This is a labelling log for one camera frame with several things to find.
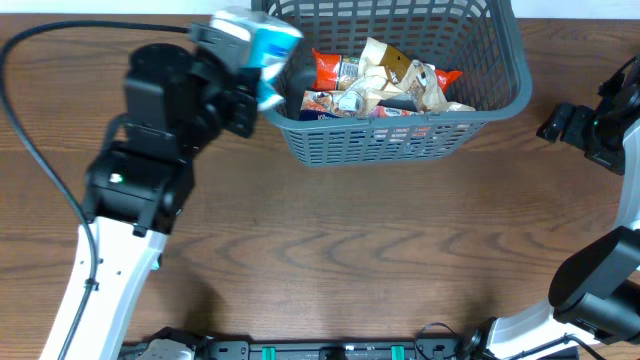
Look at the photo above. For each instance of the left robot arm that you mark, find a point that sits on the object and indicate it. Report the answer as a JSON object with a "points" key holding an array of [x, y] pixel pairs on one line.
{"points": [[130, 205]]}

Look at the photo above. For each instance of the Kleenex tissue multipack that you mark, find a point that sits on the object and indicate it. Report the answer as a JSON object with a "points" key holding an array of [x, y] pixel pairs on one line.
{"points": [[320, 107]]}

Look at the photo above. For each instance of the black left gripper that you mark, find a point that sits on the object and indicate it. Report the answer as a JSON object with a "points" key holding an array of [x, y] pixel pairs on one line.
{"points": [[237, 105]]}

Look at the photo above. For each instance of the San Remo spaghetti packet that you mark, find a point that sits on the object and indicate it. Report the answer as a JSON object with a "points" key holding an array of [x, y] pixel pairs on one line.
{"points": [[338, 72]]}

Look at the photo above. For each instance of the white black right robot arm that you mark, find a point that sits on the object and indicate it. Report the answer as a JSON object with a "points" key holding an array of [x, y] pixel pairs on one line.
{"points": [[591, 299]]}

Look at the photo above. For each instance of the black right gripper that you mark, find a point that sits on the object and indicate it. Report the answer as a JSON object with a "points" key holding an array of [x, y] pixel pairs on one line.
{"points": [[572, 134]]}

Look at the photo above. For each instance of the grey plastic basket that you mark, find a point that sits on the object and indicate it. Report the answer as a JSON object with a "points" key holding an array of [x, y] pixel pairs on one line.
{"points": [[479, 38]]}

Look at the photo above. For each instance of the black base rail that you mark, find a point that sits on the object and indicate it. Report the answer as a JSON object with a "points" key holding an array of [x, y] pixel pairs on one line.
{"points": [[170, 343]]}

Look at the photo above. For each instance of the beige paper bag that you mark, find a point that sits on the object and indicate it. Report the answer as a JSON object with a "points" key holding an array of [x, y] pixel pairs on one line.
{"points": [[427, 94]]}

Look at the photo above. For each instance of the blue white snack bag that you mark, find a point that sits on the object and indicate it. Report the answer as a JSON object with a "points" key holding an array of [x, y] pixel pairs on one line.
{"points": [[273, 43]]}

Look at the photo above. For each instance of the teal white snack bag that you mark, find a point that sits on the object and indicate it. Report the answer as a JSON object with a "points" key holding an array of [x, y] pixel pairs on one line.
{"points": [[157, 263]]}

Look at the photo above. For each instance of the beige brown snack bag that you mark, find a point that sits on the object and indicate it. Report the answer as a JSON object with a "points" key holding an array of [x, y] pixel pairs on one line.
{"points": [[383, 73]]}

